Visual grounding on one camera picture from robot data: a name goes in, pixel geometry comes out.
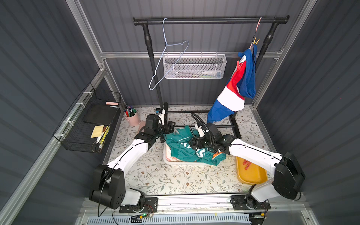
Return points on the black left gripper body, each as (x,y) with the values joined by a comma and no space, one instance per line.
(168,126)

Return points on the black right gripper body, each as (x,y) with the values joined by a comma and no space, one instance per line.
(198,143)

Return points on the green jacket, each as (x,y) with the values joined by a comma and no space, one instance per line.
(180,148)

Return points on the pink printed jacket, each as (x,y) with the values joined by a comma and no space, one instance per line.
(167,156)

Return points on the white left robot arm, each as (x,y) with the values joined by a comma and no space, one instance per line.
(109,186)

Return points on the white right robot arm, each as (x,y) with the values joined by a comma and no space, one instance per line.
(287,174)

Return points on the white plastic basket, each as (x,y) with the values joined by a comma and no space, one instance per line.
(190,163)

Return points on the pink eraser block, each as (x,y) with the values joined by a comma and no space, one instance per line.
(141,126)

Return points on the pink pen cup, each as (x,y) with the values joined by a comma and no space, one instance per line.
(132,116)

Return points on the floral table mat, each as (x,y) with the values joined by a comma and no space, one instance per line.
(153,176)

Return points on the red white blue jacket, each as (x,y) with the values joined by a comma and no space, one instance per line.
(241,85)

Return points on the yellow plastic tray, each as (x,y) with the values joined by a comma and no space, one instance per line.
(254,174)

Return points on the yellow sticky notes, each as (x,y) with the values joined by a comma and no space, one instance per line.
(97,131)

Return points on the red clothespin on blue jacket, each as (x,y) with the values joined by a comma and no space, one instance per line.
(239,65)

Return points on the yellow clothespin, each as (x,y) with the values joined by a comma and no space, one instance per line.
(255,41)

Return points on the black clothes rack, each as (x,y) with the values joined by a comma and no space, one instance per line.
(145,22)

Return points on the silver mesh wall basket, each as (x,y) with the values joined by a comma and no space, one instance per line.
(194,66)

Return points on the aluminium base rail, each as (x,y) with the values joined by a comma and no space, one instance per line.
(218,202)

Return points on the black wire wall basket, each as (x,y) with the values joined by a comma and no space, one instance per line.
(94,106)

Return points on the pink wire hanger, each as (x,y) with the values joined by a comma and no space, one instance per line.
(254,36)

